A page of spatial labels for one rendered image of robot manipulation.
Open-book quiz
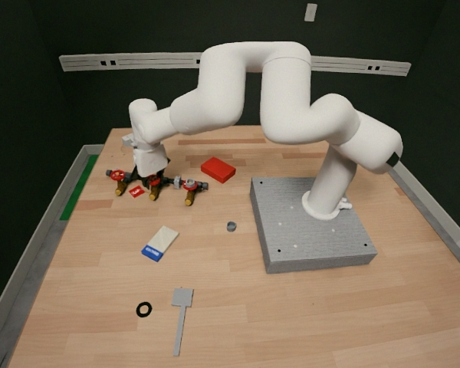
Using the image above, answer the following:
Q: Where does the red rectangular block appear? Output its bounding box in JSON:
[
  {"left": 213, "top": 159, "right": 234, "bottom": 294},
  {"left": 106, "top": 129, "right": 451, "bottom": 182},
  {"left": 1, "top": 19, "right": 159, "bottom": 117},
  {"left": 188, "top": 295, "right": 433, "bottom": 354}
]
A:
[{"left": 201, "top": 157, "right": 236, "bottom": 184}]

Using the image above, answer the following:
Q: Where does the red tag with gold chain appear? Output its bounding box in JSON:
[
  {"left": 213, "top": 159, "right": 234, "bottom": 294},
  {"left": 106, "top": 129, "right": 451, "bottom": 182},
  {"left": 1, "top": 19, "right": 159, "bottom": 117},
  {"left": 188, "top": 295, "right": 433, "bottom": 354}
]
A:
[{"left": 129, "top": 186, "right": 146, "bottom": 198}]

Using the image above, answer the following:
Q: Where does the small grey cylindrical cap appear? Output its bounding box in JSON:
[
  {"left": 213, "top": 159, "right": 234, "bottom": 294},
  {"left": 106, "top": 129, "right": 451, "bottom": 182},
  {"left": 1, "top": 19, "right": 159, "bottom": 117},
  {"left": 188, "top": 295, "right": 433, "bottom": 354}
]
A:
[{"left": 227, "top": 221, "right": 236, "bottom": 232}]

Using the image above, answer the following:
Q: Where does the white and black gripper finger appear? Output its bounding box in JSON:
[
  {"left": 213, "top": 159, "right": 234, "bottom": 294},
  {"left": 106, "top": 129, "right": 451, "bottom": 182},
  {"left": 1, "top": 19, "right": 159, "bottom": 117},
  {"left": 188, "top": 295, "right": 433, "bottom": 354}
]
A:
[
  {"left": 156, "top": 158, "right": 170, "bottom": 182},
  {"left": 130, "top": 165, "right": 150, "bottom": 189}
]

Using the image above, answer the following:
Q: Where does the black pipe with grey tee fittings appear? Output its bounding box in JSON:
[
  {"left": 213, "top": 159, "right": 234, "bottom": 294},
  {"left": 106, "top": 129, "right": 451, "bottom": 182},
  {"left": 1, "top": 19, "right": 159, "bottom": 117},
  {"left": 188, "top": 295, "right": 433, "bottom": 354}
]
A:
[{"left": 106, "top": 168, "right": 208, "bottom": 205}]

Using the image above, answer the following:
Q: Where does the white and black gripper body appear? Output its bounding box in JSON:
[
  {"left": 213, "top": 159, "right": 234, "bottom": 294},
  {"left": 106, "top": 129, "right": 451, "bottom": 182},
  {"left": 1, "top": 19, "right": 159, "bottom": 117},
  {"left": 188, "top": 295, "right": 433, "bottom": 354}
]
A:
[{"left": 133, "top": 141, "right": 168, "bottom": 177}]

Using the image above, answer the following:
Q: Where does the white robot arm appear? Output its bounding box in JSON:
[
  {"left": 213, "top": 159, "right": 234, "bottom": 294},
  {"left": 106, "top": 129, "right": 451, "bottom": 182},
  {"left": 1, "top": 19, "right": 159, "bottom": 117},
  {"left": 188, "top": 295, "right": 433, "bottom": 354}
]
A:
[{"left": 121, "top": 41, "right": 403, "bottom": 221}]

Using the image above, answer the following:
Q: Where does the black rubber o-ring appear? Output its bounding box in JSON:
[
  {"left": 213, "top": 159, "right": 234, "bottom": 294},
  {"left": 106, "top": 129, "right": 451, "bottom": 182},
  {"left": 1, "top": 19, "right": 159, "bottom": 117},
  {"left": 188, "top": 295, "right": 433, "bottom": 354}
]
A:
[{"left": 136, "top": 301, "right": 152, "bottom": 317}]

